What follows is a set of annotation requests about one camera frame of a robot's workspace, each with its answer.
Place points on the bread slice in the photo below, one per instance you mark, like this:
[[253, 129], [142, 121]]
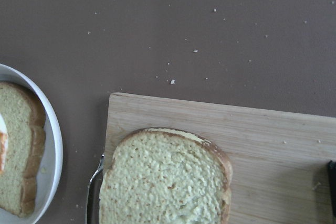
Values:
[[161, 175], [24, 115]]

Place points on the wooden cutting board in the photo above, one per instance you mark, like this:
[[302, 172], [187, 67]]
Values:
[[279, 159]]

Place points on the white oval plate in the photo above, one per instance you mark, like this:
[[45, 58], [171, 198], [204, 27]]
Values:
[[48, 176]]

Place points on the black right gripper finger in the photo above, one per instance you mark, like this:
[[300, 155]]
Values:
[[332, 184]]

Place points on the fried egg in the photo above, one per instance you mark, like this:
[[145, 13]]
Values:
[[4, 143]]

